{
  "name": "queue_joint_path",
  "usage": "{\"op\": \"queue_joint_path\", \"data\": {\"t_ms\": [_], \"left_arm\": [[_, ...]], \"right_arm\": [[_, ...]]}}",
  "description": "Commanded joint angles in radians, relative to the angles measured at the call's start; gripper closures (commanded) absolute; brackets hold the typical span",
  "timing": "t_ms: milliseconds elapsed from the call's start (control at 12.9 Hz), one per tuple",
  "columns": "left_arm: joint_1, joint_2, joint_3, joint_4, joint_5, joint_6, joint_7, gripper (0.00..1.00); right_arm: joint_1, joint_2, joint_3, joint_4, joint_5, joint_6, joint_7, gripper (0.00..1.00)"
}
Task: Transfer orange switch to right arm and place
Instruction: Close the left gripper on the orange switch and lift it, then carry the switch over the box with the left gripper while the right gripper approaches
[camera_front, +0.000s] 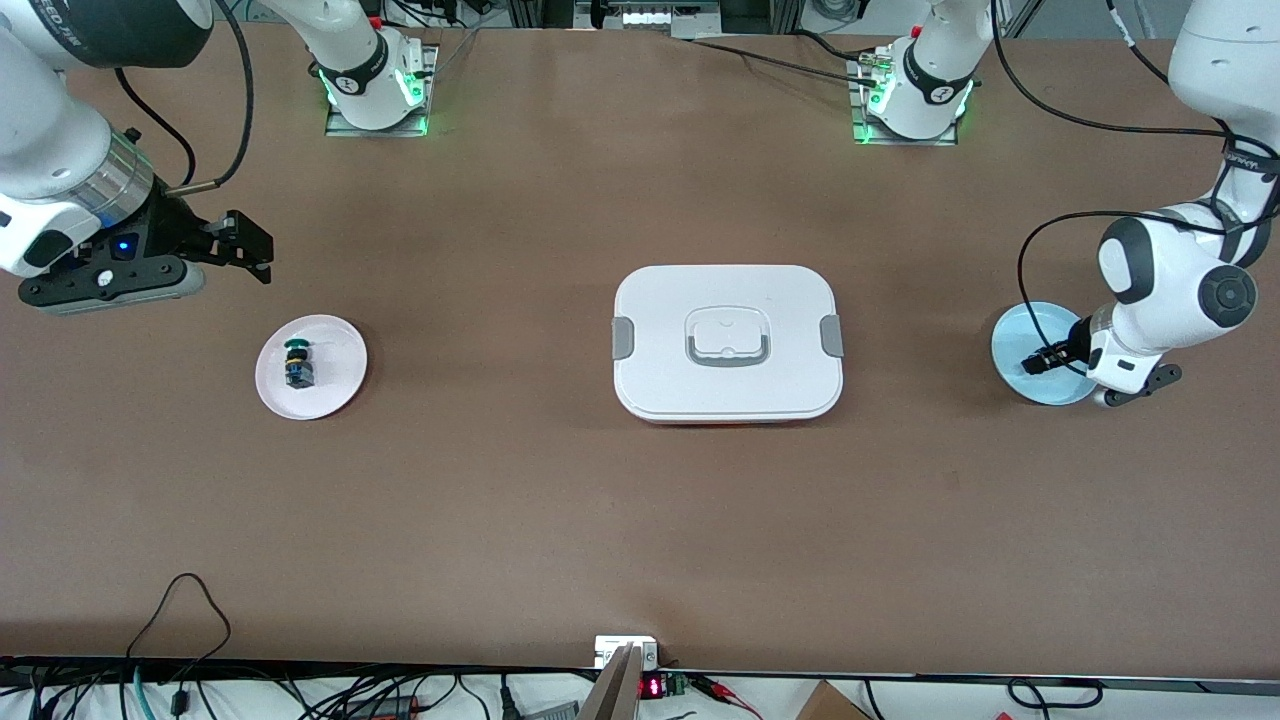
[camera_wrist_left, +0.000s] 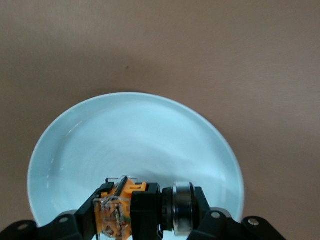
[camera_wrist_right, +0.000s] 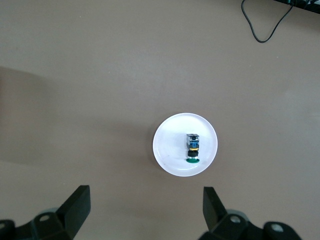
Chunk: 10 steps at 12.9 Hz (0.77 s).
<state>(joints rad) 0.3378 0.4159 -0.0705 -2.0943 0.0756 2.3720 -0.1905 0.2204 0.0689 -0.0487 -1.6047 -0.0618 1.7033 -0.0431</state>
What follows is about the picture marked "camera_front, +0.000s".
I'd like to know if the light blue round plate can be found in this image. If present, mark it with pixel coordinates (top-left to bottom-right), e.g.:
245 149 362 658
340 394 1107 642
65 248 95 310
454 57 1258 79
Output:
991 302 1101 407

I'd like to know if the pink round plate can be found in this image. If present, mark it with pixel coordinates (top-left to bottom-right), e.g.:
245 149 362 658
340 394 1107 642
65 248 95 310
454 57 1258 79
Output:
255 314 369 421

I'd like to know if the white lidded box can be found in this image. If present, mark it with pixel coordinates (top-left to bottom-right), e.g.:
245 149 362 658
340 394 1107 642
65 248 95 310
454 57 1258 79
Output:
612 264 844 426

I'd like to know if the brown cardboard piece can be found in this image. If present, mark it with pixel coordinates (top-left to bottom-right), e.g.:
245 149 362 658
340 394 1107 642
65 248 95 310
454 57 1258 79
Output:
795 680 871 720

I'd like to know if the red alligator clip lead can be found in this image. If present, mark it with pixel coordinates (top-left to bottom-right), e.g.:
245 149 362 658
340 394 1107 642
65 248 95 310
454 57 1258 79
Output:
690 675 766 719

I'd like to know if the white socket device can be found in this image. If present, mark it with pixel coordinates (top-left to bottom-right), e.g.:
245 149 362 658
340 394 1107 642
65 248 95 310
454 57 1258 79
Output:
575 0 723 41

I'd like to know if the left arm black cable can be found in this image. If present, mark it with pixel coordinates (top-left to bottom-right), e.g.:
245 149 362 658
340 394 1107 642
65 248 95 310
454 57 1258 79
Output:
990 0 1280 379

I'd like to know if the green push button switch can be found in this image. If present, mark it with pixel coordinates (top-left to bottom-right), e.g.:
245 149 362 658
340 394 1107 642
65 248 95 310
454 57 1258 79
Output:
283 338 319 391

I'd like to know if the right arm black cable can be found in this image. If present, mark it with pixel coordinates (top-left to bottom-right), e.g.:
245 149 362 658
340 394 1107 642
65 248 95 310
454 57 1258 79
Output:
112 0 253 196

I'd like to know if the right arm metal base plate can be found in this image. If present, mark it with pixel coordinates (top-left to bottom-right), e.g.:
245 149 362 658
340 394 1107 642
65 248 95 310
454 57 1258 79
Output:
324 45 439 138

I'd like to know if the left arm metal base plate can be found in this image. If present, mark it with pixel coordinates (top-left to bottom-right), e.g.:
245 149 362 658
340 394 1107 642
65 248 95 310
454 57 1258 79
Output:
850 55 961 147

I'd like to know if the thin black cable loop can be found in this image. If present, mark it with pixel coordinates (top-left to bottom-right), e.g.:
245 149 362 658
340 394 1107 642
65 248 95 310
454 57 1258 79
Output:
125 573 233 666

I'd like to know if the flat black cable loop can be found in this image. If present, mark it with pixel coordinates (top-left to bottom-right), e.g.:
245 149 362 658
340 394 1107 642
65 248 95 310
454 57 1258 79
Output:
1008 678 1106 713

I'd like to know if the black cable to arm base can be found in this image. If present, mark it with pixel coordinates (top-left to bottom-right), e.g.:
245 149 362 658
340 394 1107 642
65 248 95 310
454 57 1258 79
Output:
690 30 886 87

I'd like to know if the metal camera post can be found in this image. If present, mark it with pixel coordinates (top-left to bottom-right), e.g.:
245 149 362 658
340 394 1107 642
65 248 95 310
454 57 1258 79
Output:
578 635 661 720

